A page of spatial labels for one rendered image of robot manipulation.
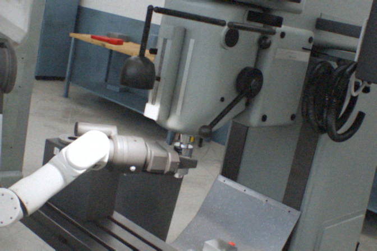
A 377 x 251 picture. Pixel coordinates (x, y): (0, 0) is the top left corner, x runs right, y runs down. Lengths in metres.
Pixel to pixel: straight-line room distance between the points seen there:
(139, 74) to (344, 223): 0.92
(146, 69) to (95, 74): 7.37
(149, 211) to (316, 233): 1.80
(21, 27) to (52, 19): 7.32
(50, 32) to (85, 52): 0.63
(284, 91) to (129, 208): 2.06
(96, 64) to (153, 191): 5.37
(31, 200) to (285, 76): 0.67
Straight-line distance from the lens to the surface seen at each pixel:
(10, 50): 1.16
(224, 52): 1.22
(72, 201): 1.67
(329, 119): 1.33
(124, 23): 8.05
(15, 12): 1.25
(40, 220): 1.70
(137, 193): 3.28
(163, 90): 1.22
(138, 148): 1.28
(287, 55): 1.38
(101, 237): 1.57
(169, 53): 1.21
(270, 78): 1.34
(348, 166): 1.70
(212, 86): 1.22
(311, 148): 1.57
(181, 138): 1.33
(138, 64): 1.12
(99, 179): 1.62
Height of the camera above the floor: 1.61
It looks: 13 degrees down
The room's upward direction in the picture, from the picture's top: 11 degrees clockwise
